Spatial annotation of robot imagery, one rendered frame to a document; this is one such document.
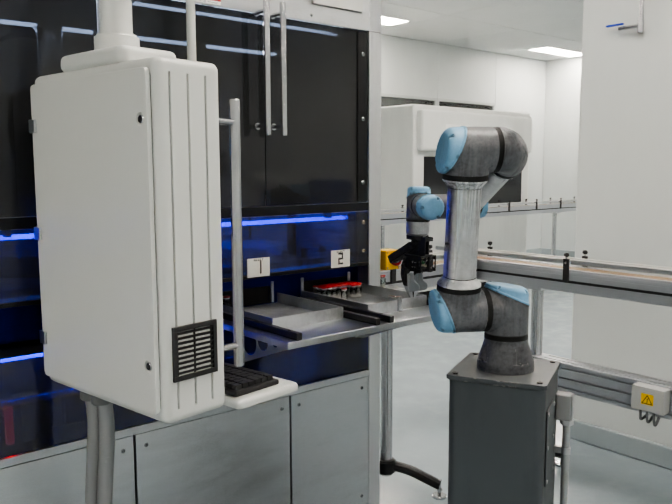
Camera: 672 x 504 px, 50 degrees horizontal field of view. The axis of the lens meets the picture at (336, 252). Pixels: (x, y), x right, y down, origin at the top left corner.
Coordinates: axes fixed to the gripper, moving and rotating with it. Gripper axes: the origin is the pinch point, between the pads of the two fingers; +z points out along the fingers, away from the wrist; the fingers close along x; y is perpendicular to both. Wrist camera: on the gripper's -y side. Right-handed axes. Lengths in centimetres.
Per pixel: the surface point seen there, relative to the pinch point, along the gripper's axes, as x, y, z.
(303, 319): -43.2, -1.1, 2.2
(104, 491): -103, -2, 37
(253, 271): -43, -27, -8
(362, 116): 4, -29, -58
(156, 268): -102, 26, -21
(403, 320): -16.3, 12.8, 3.7
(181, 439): -69, -26, 40
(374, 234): 9.1, -27.5, -16.9
